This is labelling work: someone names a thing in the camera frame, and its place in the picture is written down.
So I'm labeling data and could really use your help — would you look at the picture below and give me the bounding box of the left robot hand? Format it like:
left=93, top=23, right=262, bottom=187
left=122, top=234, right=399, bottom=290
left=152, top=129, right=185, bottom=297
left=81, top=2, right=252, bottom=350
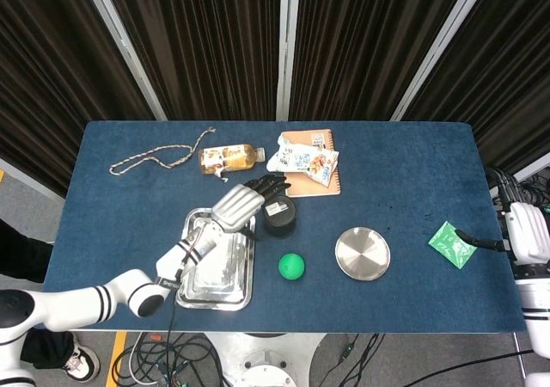
left=209, top=172, right=292, bottom=242

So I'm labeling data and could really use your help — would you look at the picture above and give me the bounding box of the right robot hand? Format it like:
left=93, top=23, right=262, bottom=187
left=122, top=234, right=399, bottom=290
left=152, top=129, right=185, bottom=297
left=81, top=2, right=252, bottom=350
left=454, top=165, right=550, bottom=267

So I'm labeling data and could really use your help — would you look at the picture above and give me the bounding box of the black cylindrical jar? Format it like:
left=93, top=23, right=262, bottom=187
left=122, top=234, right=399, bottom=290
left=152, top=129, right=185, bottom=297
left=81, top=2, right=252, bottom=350
left=261, top=196, right=297, bottom=240

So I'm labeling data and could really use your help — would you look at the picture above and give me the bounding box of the green ball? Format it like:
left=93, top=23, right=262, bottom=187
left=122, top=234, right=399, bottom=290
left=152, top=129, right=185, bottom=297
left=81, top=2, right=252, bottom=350
left=278, top=252, right=306, bottom=281

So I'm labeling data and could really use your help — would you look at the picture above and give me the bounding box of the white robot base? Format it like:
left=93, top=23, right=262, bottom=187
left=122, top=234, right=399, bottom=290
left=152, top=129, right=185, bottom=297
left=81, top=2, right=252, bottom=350
left=201, top=331, right=327, bottom=387

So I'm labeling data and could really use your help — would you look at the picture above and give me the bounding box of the yellow tea bottle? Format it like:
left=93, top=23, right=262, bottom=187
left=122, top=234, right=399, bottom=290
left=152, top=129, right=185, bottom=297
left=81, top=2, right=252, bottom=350
left=198, top=143, right=266, bottom=185

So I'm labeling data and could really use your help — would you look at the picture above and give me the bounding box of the tan spiral notebook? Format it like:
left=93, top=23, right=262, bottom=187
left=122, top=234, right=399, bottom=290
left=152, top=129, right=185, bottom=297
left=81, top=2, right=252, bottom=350
left=279, top=128, right=342, bottom=199

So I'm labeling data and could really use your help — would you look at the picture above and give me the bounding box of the rectangular steel tray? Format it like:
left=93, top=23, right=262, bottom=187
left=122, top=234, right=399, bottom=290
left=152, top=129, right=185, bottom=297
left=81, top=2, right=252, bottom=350
left=175, top=207, right=257, bottom=312

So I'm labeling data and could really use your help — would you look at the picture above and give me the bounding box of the white crumpled snack packet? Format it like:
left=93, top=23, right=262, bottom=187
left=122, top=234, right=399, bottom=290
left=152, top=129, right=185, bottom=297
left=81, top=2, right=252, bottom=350
left=266, top=132, right=340, bottom=188

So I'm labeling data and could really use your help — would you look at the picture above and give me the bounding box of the green sachet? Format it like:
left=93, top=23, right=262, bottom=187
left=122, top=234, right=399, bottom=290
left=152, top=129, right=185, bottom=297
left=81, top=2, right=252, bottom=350
left=427, top=220, right=480, bottom=270

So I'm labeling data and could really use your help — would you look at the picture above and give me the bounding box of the blue table cloth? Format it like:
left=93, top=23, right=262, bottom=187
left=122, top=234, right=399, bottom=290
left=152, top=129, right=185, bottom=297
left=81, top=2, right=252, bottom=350
left=42, top=120, right=528, bottom=335

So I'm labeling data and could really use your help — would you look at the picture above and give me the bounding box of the round steel plate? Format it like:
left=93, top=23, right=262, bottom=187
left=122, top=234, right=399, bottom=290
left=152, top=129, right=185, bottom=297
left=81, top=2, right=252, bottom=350
left=334, top=226, right=392, bottom=281

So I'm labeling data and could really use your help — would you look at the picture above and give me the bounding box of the dark brown curtain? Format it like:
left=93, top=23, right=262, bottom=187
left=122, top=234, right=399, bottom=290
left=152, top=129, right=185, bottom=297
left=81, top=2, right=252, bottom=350
left=401, top=0, right=550, bottom=186
left=101, top=0, right=284, bottom=121
left=288, top=0, right=474, bottom=121
left=0, top=0, right=156, bottom=199

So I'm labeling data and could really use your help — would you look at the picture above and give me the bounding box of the white black sneaker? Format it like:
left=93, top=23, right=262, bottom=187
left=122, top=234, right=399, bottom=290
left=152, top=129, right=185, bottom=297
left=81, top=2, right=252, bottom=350
left=63, top=334, right=101, bottom=384

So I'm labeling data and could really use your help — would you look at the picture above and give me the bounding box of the black trouser leg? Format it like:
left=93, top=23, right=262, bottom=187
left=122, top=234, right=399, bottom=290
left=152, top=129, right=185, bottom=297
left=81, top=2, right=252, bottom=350
left=19, top=329, right=76, bottom=369
left=0, top=218, right=55, bottom=285

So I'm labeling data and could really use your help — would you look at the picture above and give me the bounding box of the white partition post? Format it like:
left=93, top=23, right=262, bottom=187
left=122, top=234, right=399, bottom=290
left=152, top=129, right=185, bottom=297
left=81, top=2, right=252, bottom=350
left=513, top=150, right=550, bottom=186
left=79, top=0, right=168, bottom=121
left=275, top=0, right=302, bottom=121
left=389, top=0, right=495, bottom=121
left=0, top=157, right=65, bottom=201

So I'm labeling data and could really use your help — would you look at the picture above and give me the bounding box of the beige braided rope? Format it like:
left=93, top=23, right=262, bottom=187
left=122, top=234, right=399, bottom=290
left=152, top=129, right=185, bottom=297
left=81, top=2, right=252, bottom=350
left=108, top=126, right=216, bottom=176

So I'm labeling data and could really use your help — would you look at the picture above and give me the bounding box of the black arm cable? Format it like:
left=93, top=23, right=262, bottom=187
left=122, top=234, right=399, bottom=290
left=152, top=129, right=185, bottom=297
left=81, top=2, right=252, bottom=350
left=165, top=227, right=206, bottom=362

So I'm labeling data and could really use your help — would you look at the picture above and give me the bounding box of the long black floor cable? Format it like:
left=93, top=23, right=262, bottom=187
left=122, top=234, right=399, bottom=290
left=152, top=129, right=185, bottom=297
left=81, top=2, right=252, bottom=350
left=403, top=347, right=534, bottom=387

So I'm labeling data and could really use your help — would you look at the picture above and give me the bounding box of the black floor cable tangle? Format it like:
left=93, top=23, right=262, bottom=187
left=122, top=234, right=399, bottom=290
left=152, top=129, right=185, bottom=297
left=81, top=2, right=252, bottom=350
left=113, top=333, right=227, bottom=387

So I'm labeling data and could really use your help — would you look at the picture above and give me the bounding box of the black cable with inline box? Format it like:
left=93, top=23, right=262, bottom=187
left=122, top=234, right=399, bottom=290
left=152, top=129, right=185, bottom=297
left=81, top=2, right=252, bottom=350
left=326, top=333, right=362, bottom=387

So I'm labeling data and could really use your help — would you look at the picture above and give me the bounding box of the white floor cable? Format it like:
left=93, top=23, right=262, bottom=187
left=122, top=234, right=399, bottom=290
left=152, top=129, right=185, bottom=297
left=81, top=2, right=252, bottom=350
left=127, top=343, right=158, bottom=387

